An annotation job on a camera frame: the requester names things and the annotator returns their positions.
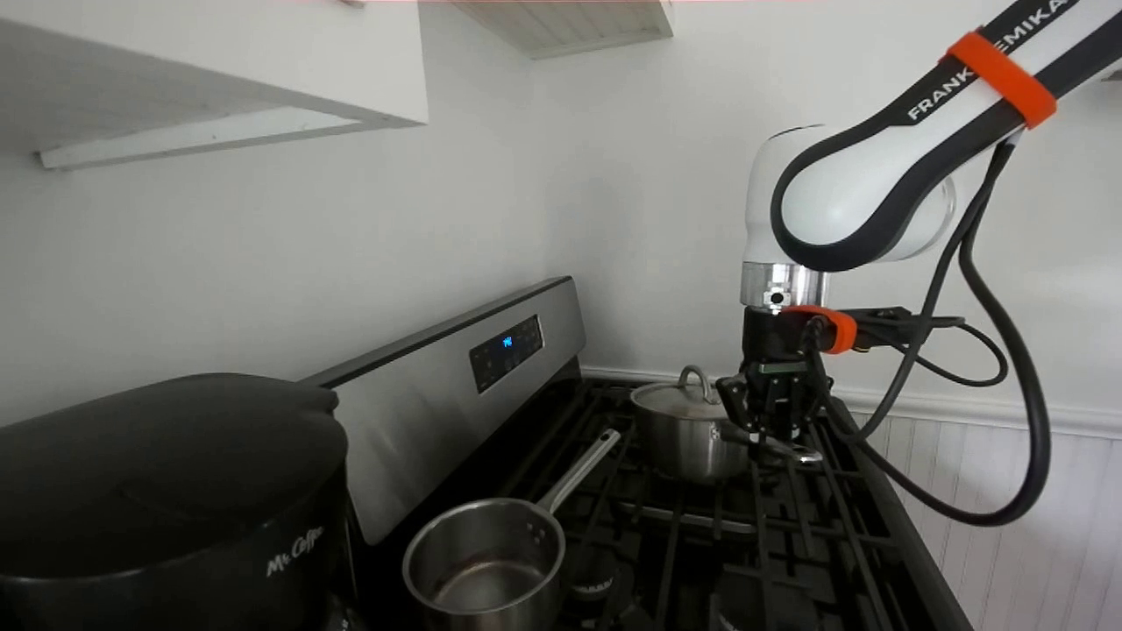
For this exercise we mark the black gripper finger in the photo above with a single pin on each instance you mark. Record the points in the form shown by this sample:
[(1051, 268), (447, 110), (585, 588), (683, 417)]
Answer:
[(738, 408), (809, 449)]

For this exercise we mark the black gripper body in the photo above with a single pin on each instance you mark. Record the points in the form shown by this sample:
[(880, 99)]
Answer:
[(787, 375)]

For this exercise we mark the round metal lid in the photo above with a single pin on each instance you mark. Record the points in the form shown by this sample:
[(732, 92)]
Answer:
[(683, 398)]

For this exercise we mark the small silver saucepan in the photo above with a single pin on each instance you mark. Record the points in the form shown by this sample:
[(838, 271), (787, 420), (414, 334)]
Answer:
[(485, 572)]

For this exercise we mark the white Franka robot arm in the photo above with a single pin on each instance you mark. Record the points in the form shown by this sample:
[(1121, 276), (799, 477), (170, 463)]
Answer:
[(863, 198)]

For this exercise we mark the white range hood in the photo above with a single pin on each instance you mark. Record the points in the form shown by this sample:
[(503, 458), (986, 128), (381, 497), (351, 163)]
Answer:
[(567, 23)]

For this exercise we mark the black coffee maker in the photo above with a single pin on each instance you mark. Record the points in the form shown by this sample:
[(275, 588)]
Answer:
[(163, 504)]

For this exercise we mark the white wall cabinet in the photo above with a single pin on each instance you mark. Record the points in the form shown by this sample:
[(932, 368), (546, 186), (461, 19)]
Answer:
[(198, 73)]

